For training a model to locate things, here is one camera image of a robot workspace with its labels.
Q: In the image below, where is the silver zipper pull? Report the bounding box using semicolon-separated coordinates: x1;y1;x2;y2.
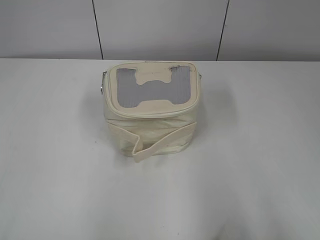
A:
100;71;108;95

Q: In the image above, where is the cream zippered bag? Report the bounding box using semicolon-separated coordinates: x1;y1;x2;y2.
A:
102;61;202;162

